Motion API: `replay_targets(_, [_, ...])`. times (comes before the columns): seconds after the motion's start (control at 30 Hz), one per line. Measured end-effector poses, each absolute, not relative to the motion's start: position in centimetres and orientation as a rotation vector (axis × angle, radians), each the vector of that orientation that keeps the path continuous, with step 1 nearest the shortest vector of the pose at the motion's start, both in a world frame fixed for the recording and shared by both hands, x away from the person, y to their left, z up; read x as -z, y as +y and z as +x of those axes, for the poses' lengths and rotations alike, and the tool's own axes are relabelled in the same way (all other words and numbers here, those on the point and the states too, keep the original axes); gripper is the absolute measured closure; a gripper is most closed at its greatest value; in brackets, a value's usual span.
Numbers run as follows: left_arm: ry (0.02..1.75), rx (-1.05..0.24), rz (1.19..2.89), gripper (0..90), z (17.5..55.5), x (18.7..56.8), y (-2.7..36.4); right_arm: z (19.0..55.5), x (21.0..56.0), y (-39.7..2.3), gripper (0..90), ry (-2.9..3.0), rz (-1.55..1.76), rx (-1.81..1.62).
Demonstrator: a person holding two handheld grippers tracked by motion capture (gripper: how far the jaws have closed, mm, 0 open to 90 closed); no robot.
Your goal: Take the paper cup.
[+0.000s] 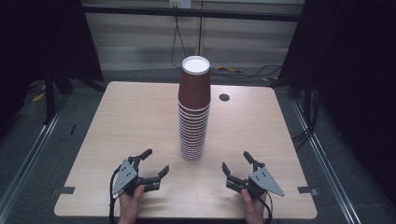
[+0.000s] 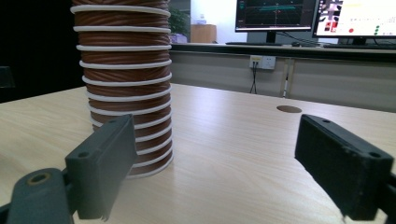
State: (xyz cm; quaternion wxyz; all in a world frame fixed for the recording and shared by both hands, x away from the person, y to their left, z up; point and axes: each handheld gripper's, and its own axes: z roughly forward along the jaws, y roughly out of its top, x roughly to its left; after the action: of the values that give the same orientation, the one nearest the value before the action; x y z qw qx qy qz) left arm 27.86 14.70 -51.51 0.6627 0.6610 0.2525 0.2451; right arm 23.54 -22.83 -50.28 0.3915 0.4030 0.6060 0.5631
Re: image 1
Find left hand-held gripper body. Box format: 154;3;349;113
111;155;148;197

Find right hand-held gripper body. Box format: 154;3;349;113
246;162;286;200

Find stack of brown paper cups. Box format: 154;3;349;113
177;55;212;162

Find person's right hand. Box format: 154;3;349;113
240;189;267;224

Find person's left hand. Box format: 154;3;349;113
118;185;146;224

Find black metal stand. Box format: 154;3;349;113
42;60;106;126

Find black horizontal bar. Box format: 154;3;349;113
81;4;303;23

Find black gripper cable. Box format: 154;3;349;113
108;167;123;224
256;190;275;224

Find grey table edge bracket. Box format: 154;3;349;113
296;185;319;197
49;185;77;196

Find bundle of black cables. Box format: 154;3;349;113
291;90;322;152

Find metal floor rail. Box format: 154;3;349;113
290;98;362;224
0;101;64;217

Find black floor cables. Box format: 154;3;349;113
210;63;284;80

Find black hanging cable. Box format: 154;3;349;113
170;13;189;69

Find white wall socket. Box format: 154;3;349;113
168;0;192;9

